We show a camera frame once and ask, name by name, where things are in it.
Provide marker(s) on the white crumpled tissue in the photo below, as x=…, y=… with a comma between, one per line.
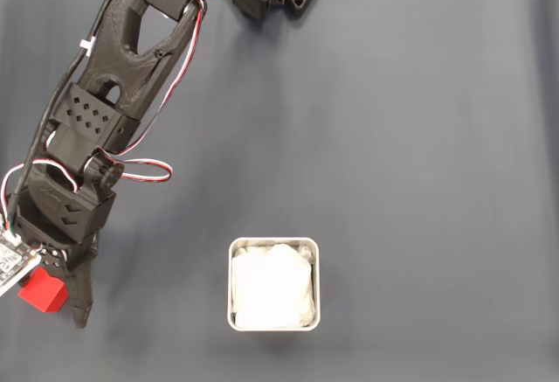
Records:
x=273, y=286

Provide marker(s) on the red cube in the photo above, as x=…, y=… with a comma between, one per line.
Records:
x=41, y=292

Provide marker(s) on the white camera circuit board module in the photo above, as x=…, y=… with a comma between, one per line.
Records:
x=11, y=264

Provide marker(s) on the white square metal box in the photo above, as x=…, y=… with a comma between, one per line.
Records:
x=230, y=286

